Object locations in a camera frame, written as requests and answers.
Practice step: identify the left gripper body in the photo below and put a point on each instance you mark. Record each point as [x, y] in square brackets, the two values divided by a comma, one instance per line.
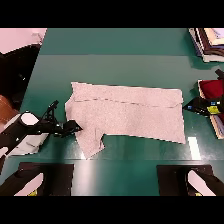
[70, 128]

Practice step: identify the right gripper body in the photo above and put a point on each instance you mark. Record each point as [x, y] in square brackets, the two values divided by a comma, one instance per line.
[200, 106]

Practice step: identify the light grey T-shirt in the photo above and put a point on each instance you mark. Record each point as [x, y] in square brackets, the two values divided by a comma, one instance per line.
[133, 113]

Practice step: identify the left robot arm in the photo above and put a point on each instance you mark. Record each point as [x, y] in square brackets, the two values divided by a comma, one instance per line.
[20, 133]

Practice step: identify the red garment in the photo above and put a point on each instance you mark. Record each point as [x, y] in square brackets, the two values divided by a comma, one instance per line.
[213, 88]

